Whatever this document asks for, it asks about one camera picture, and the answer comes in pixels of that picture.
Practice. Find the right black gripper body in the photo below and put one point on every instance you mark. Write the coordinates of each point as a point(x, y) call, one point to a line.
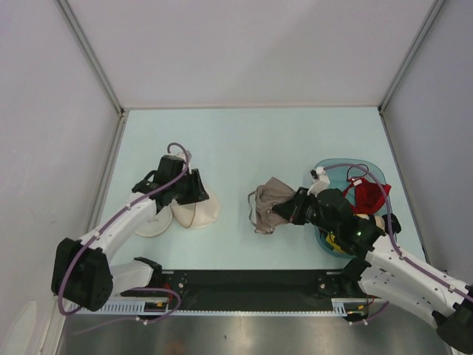
point(310, 202)

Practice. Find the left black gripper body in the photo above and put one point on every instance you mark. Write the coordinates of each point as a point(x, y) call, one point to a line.
point(176, 187)

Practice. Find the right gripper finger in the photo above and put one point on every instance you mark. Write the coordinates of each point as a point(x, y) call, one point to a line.
point(283, 209)
point(300, 215)

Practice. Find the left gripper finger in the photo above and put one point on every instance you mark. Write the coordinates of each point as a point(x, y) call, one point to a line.
point(185, 191)
point(200, 194)

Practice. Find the beige bra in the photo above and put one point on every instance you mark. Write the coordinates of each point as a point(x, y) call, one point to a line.
point(261, 202)

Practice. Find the white mesh laundry bag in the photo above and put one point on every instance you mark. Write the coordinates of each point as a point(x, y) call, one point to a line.
point(190, 216)

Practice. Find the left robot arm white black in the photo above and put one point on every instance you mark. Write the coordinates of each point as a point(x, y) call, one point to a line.
point(82, 272)

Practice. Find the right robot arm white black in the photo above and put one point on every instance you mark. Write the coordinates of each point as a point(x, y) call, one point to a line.
point(381, 268)

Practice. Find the yellow black bra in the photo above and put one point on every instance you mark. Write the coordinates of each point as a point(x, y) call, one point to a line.
point(328, 243)

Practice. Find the red bra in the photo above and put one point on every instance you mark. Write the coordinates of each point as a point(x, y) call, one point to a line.
point(369, 193)

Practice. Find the teal transparent plastic basin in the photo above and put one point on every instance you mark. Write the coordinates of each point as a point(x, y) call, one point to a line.
point(336, 169)

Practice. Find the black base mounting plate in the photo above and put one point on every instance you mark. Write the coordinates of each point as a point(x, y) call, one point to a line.
point(259, 290)

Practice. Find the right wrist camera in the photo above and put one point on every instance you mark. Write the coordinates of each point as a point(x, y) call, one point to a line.
point(320, 181)

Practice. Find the white slotted cable duct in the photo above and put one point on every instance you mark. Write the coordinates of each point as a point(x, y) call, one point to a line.
point(336, 308)

